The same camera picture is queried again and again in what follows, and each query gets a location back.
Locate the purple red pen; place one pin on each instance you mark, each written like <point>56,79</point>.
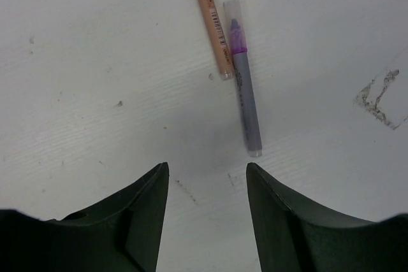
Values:
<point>246,100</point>

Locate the orange tipped pen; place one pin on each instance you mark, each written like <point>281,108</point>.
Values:
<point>217,38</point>

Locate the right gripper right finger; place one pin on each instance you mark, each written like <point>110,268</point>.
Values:
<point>295,233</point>

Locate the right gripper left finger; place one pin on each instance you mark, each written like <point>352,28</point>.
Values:
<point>122,232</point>

